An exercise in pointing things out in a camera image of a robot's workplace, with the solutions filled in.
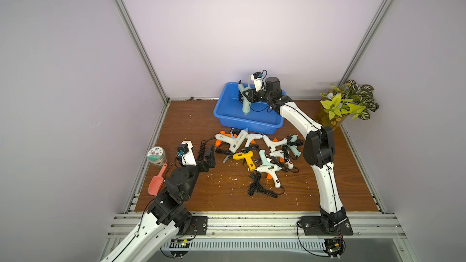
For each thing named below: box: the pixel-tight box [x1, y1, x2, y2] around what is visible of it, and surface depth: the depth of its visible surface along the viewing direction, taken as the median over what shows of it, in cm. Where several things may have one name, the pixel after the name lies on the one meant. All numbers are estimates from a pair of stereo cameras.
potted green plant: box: [317, 79, 380, 130], surface depth 89 cm
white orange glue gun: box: [262, 134, 288, 152], surface depth 98 cm
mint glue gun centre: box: [258, 149, 275, 167], surface depth 92 cm
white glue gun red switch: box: [256, 164, 283, 189], surface depth 87 cm
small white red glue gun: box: [285, 159, 294, 170], surface depth 91 cm
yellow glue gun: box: [232, 151, 257, 172], surface depth 94 cm
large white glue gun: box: [215, 129, 249, 154], surface depth 98 cm
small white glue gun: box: [244, 133, 263, 148], surface depth 102 cm
